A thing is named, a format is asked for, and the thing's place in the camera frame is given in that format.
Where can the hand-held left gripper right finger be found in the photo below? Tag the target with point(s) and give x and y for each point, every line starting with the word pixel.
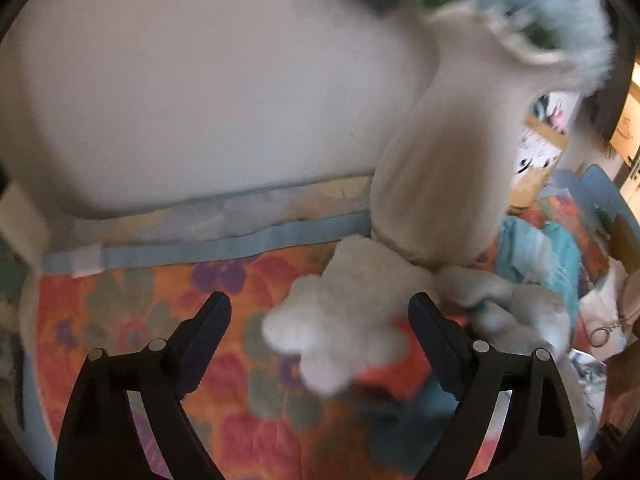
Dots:
pixel 435 345

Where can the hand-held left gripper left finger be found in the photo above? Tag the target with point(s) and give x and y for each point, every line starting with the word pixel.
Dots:
pixel 207 345

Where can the white plush toy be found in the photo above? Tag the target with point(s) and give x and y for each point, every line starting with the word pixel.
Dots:
pixel 350 310

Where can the orange floral tablecloth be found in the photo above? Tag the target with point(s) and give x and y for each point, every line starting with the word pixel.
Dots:
pixel 150 310

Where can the teal flat pouch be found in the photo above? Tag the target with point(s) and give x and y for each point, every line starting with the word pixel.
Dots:
pixel 545 255

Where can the white and blue wipes packet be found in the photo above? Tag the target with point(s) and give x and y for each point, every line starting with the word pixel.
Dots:
pixel 585 370

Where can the beige handbag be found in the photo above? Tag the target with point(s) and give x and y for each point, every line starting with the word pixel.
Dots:
pixel 600 300

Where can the white ribbed vase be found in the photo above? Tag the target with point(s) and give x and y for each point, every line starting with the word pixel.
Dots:
pixel 450 170

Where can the tan cylindrical pen holder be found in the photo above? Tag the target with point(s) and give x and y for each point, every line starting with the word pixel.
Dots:
pixel 537 160

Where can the blue chair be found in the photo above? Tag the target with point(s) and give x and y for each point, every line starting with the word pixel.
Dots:
pixel 605 195

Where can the bunch of pens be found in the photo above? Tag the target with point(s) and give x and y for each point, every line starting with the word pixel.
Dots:
pixel 552 115

